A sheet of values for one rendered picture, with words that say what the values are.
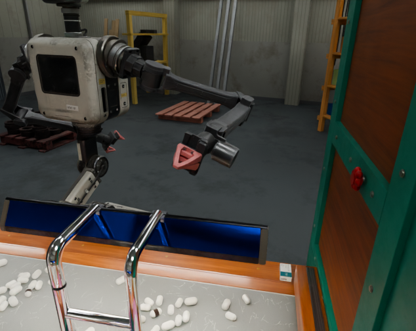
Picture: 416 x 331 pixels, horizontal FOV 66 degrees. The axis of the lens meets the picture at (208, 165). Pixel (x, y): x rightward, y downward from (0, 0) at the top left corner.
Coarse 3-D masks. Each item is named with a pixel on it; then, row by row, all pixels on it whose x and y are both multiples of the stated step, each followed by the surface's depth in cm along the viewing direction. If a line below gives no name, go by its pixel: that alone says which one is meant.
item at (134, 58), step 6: (126, 48) 123; (132, 48) 126; (126, 54) 123; (132, 54) 126; (138, 54) 130; (126, 60) 124; (132, 60) 124; (138, 60) 125; (126, 66) 125; (132, 66) 124; (138, 66) 124; (120, 72) 127; (126, 72) 128; (132, 72) 126; (138, 72) 125; (126, 78) 131
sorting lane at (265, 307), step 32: (0, 256) 114; (96, 288) 100; (160, 288) 101; (192, 288) 101; (224, 288) 101; (0, 320) 89; (32, 320) 89; (160, 320) 90; (192, 320) 90; (224, 320) 90; (256, 320) 90; (288, 320) 90
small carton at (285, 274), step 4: (280, 264) 105; (284, 264) 105; (288, 264) 105; (280, 268) 104; (284, 268) 104; (288, 268) 104; (280, 272) 102; (284, 272) 102; (288, 272) 102; (280, 276) 101; (284, 276) 100; (288, 276) 100; (284, 280) 101; (288, 280) 101
